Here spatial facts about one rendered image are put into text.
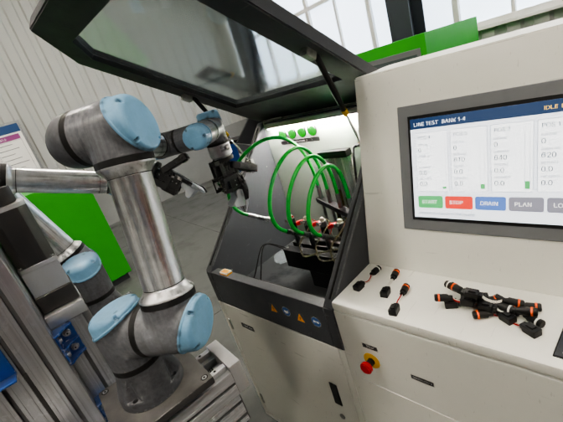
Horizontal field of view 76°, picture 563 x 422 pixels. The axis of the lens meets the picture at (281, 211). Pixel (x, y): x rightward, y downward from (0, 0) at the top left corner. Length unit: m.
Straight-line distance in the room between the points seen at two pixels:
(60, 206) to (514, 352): 4.06
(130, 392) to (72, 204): 3.54
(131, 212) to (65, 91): 6.97
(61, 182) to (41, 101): 6.35
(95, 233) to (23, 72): 3.94
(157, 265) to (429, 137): 0.75
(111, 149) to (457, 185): 0.82
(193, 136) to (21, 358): 0.68
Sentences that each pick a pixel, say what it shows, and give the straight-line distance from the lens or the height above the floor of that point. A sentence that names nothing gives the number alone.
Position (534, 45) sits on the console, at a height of 1.52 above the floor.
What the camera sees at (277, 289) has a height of 0.95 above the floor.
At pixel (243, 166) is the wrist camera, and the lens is 1.25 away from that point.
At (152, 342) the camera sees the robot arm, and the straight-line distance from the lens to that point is 0.81.
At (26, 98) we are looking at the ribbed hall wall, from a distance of 7.65.
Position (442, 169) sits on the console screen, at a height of 1.27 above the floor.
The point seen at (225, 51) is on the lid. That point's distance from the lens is 1.17.
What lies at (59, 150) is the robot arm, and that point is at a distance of 0.81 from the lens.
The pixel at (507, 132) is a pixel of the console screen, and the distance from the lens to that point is 0.99.
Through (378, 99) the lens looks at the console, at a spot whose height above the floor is 1.48.
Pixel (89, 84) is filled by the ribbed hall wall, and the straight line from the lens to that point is 7.80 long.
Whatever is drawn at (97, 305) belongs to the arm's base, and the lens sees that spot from 1.36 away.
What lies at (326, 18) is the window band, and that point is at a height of 2.27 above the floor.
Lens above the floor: 1.61
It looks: 19 degrees down
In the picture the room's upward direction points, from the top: 18 degrees counter-clockwise
